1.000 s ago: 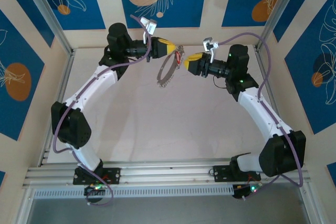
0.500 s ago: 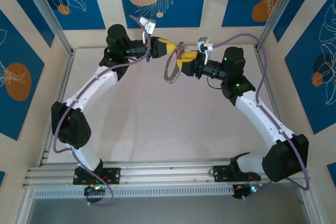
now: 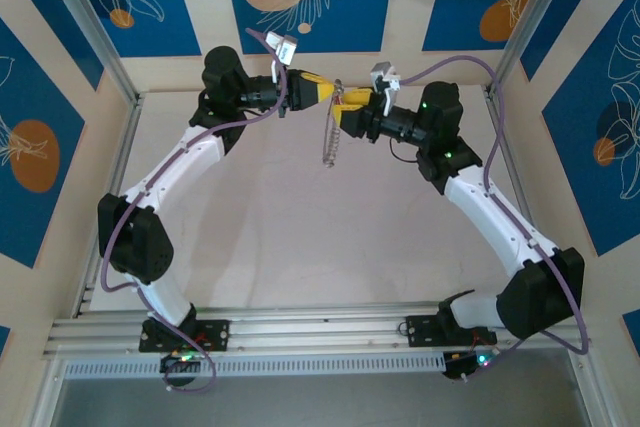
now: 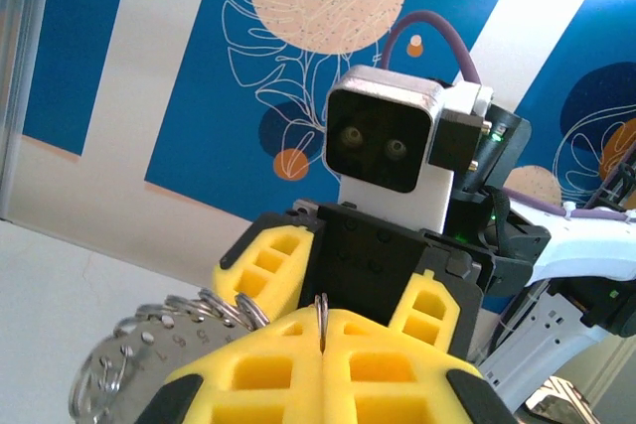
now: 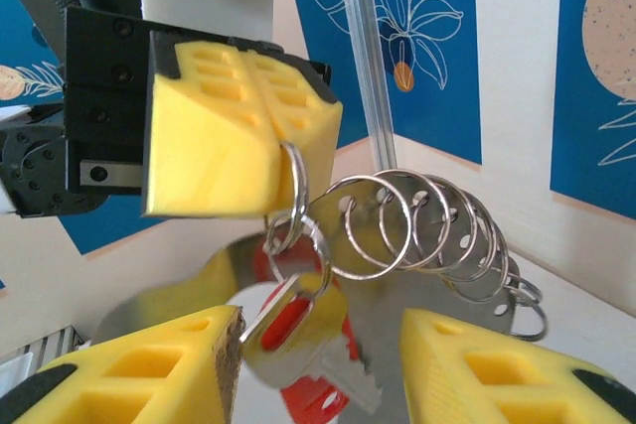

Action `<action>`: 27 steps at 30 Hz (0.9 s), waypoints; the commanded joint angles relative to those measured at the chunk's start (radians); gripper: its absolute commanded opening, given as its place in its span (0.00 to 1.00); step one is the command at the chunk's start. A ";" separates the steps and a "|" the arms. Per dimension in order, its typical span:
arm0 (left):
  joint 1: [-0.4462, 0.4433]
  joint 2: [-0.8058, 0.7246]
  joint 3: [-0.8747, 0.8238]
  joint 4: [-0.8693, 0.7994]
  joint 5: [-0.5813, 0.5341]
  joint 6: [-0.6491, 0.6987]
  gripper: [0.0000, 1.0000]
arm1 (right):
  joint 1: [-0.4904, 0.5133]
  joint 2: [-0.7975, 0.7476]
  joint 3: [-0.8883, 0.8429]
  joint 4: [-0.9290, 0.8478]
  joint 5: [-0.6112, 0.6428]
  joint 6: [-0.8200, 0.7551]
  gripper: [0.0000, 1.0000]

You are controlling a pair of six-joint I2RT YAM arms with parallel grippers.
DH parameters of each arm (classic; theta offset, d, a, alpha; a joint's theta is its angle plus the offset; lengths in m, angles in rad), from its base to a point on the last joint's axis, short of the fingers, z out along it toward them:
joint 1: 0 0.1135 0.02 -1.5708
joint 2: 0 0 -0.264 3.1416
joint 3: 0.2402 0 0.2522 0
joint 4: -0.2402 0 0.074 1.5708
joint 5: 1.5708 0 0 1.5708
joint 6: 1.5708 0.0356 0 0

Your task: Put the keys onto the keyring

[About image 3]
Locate aluminium side rail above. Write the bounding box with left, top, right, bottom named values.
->
left=72, top=94, right=146, bottom=318

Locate aluminium profile rail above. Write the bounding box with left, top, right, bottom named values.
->
left=42, top=302, right=596, bottom=359

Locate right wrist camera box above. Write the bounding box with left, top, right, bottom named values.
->
left=369, top=61, right=402, bottom=116

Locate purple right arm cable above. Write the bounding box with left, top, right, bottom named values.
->
left=399, top=54, right=590, bottom=383

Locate aluminium frame leg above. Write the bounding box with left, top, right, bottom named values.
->
left=27, top=356, right=69, bottom=427
left=567, top=346, right=619, bottom=427

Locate silver beaded bracelet chain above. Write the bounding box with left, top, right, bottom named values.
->
left=319, top=77, right=349, bottom=168

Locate aluminium frame post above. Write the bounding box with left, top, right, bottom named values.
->
left=487, top=0, right=576, bottom=98
left=37, top=0, right=144, bottom=103

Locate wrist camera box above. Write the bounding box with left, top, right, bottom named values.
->
left=266, top=31, right=299, bottom=83
left=369, top=61, right=402, bottom=116

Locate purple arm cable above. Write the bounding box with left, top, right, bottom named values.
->
left=99, top=28, right=290, bottom=395
left=399, top=54, right=590, bottom=383

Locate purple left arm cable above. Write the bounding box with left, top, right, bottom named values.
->
left=99, top=28, right=290, bottom=395

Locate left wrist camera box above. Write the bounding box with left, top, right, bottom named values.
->
left=266, top=31, right=299, bottom=83

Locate white slotted cable duct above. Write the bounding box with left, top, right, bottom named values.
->
left=62, top=352, right=451, bottom=379

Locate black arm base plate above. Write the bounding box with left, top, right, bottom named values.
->
left=405, top=314, right=499, bottom=348
left=138, top=319, right=231, bottom=353

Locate black controller board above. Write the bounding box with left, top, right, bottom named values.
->
left=159, top=351, right=204, bottom=373
left=442, top=349, right=496, bottom=381

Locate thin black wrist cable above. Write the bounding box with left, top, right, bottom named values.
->
left=388, top=140, right=422, bottom=163

